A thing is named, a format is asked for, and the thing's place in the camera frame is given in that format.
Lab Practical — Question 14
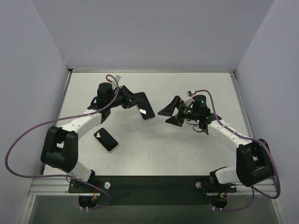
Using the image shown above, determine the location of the purple phone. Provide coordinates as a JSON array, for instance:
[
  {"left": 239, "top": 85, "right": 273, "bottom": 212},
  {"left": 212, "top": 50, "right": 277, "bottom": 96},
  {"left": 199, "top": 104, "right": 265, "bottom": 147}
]
[{"left": 136, "top": 92, "right": 155, "bottom": 121}]

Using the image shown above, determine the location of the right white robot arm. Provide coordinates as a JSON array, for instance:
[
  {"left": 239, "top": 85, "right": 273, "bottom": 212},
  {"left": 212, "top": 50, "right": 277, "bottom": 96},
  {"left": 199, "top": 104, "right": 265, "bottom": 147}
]
[{"left": 158, "top": 95, "right": 274, "bottom": 187}]

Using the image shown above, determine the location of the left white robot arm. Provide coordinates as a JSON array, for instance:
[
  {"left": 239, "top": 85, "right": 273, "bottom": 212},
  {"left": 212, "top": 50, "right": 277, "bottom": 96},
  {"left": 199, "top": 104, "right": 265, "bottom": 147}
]
[{"left": 41, "top": 82, "right": 143, "bottom": 192}]

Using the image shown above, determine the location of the phone in cream case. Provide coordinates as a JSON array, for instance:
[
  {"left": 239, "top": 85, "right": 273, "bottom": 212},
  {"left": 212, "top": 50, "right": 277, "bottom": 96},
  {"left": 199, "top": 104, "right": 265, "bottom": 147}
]
[{"left": 93, "top": 128, "right": 119, "bottom": 153}]

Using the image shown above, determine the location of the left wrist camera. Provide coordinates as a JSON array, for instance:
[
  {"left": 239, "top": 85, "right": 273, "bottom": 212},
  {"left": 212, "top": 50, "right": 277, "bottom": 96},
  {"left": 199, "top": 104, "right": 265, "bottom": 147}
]
[{"left": 109, "top": 75, "right": 121, "bottom": 83}]

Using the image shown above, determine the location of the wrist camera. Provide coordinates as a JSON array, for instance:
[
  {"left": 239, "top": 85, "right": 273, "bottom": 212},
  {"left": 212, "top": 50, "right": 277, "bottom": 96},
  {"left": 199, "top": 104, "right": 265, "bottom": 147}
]
[
  {"left": 109, "top": 75, "right": 121, "bottom": 83},
  {"left": 186, "top": 91, "right": 196, "bottom": 98}
]

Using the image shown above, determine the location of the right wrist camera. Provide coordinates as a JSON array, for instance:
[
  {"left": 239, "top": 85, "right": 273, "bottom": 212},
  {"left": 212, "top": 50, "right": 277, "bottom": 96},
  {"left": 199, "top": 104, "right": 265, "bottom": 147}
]
[{"left": 186, "top": 91, "right": 196, "bottom": 98}]

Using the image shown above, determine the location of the aluminium table edge frame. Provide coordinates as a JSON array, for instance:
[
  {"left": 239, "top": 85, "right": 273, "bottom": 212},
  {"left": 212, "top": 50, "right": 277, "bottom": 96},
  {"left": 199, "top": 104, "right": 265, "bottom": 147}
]
[{"left": 68, "top": 69, "right": 236, "bottom": 74}]

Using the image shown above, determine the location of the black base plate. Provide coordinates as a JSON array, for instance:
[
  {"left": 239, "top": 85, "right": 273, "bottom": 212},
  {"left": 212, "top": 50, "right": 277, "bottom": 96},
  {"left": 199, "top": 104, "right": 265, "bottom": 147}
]
[{"left": 68, "top": 175, "right": 236, "bottom": 205}]

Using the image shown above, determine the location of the aluminium front rail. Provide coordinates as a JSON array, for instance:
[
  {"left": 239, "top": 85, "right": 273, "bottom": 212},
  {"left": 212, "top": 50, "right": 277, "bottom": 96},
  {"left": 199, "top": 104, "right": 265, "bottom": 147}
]
[{"left": 28, "top": 177, "right": 277, "bottom": 196}]

